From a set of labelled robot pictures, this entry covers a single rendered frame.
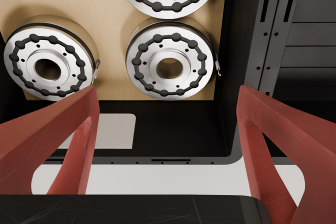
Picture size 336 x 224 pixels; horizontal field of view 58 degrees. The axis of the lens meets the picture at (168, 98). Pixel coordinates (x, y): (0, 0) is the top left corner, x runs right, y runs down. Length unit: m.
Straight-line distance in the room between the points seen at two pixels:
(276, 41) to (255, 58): 0.02
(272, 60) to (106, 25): 0.19
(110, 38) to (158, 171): 0.44
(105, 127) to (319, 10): 0.28
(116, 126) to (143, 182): 0.41
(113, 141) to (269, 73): 0.19
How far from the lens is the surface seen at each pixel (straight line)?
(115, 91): 0.42
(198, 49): 0.34
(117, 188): 0.81
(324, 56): 0.43
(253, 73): 0.28
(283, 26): 0.27
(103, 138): 0.38
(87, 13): 0.37
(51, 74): 0.39
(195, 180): 0.77
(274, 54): 0.28
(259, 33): 0.26
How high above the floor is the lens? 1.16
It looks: 52 degrees down
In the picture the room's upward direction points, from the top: 179 degrees counter-clockwise
